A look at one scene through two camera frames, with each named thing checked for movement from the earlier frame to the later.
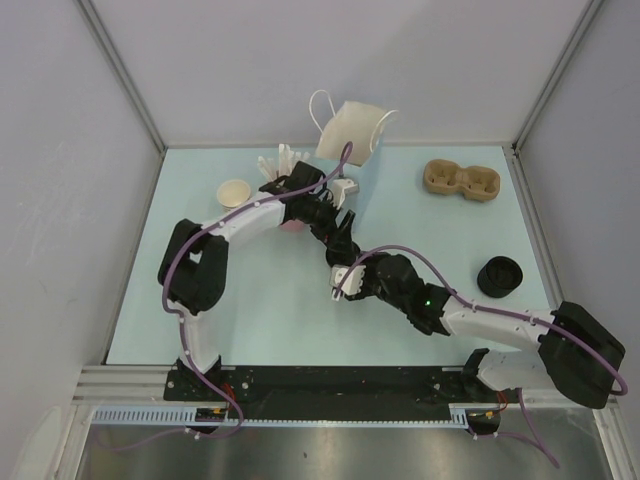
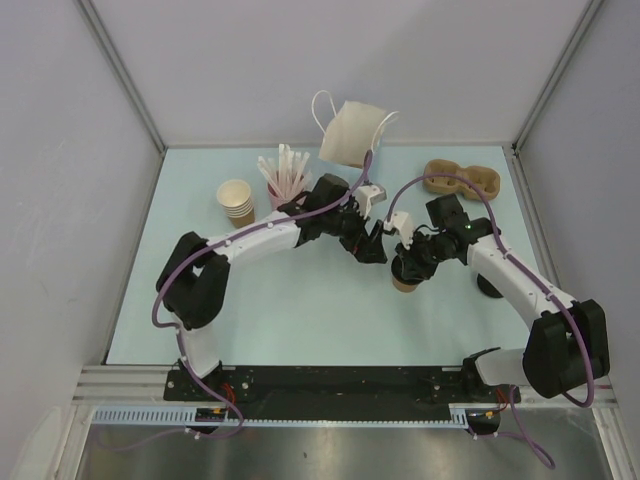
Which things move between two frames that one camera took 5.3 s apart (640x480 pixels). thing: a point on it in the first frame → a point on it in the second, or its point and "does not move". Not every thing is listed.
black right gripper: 370,260 → 410,261
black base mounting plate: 324,393 does not move
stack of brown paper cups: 233,193 does not move
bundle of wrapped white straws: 287,162 does not move
